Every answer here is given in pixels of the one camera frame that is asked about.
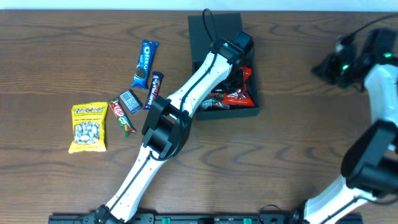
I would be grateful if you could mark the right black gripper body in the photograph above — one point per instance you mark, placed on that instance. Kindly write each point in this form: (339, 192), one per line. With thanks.
(329, 66)

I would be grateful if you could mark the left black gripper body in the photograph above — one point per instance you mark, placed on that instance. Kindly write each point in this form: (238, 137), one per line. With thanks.
(232, 83)

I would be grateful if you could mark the red dried fruit bag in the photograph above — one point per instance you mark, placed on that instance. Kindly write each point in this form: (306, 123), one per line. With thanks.
(241, 96)

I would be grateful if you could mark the Haribo gummy candy bag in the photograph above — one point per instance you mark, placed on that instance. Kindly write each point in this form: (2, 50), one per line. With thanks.
(214, 101)

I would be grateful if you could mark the black gift box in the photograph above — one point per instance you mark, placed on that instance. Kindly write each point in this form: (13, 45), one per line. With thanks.
(228, 25)

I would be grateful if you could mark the Dairy Milk chocolate bar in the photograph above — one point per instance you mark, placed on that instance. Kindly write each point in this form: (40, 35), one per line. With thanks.
(157, 78)

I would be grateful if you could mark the blue Oreo cookie pack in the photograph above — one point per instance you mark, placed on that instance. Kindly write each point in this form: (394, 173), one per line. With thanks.
(144, 64)

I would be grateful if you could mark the yellow sunflower seed bag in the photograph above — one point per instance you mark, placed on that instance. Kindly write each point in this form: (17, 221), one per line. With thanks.
(88, 122)

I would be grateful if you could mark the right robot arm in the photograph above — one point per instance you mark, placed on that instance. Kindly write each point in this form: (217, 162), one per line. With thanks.
(366, 175)

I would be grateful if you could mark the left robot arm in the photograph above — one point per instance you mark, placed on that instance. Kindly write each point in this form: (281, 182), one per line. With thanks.
(168, 123)

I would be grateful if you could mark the small dark blue carton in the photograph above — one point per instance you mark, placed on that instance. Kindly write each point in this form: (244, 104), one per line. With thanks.
(131, 101)

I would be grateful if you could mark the red green KitKat bar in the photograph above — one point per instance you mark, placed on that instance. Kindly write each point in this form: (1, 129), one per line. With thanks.
(121, 116)

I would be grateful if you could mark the black mounting rail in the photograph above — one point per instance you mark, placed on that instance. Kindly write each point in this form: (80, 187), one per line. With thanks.
(150, 218)

